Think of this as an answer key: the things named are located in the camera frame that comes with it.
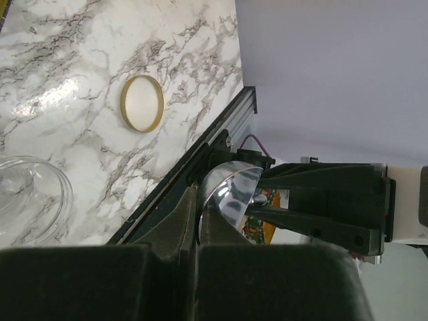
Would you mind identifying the gold jar lid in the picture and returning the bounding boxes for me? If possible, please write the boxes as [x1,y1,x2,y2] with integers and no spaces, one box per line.
[120,75,165,133]

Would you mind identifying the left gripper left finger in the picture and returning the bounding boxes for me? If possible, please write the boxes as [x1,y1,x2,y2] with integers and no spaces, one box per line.
[1,187,196,320]

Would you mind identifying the silver metal scoop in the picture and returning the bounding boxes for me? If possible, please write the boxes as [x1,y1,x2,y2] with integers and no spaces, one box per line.
[198,160,268,228]

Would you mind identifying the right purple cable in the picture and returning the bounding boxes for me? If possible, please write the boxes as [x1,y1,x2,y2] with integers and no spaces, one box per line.
[239,133,272,158]

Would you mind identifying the clear glass jar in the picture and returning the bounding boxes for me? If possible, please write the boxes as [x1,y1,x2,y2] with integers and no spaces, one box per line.
[1,156,74,249]

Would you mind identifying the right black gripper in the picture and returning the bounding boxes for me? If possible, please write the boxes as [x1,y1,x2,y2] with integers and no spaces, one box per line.
[245,163,395,256]

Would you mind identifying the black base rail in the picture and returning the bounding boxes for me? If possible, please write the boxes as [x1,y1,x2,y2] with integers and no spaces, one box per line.
[108,86,257,245]

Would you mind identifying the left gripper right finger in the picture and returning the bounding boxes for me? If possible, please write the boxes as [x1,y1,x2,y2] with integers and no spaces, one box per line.
[199,202,374,320]

